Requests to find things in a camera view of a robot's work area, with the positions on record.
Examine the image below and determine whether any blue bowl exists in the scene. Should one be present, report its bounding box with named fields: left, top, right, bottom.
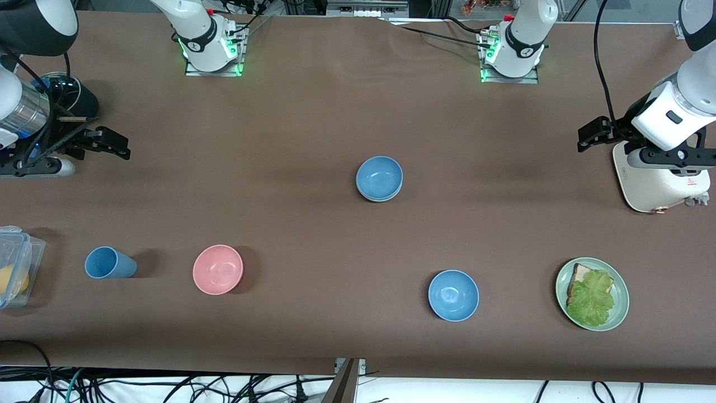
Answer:
left=356, top=156, right=404, bottom=201
left=428, top=269, right=480, bottom=322

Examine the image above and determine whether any pink bowl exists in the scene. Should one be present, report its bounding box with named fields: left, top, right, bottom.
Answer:
left=192, top=244, right=244, bottom=296

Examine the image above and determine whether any cream white toaster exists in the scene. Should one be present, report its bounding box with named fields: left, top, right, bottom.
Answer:
left=613, top=126, right=711, bottom=214

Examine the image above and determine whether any clear plastic container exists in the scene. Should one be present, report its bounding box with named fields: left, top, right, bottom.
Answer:
left=0, top=226, right=46, bottom=310

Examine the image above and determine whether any blue plastic cup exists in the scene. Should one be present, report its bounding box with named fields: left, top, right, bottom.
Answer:
left=84, top=246, right=138, bottom=279

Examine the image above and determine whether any yellow food item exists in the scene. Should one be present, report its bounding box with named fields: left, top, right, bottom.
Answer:
left=0, top=264, right=30, bottom=296

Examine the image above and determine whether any bread slice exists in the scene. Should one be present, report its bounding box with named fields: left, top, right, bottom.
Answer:
left=567, top=263, right=615, bottom=306

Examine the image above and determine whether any green lettuce leaf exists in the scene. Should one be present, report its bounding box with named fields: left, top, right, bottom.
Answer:
left=566, top=270, right=615, bottom=328

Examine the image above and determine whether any pale green plate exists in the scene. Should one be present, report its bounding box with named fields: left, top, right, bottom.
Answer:
left=555, top=257, right=630, bottom=332

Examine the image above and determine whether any grey equipment box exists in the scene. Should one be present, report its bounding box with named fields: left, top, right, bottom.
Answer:
left=327, top=0, right=409, bottom=17

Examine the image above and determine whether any table support beam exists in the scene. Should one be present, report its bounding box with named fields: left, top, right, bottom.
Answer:
left=322, top=358, right=367, bottom=403

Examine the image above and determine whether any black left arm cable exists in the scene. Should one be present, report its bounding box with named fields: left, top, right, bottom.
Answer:
left=594, top=0, right=619, bottom=126

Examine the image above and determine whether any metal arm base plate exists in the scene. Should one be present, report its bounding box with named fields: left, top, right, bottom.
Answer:
left=481, top=63, right=540, bottom=85
left=185, top=56, right=246, bottom=77

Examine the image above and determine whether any black power cable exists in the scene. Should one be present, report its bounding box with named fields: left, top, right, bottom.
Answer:
left=386, top=17, right=493, bottom=48

